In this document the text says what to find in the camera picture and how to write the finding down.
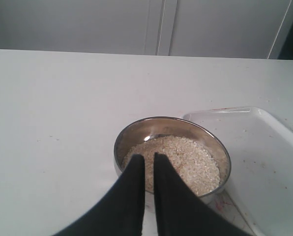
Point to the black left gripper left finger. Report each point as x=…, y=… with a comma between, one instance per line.
x=121, y=211

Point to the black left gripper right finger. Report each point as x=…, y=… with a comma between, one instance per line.
x=179, y=212

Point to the steel bowl of rice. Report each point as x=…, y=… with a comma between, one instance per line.
x=197, y=155

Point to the white rectangular tray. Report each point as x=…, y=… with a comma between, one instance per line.
x=258, y=196

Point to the white cabinet doors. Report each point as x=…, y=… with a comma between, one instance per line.
x=191, y=28

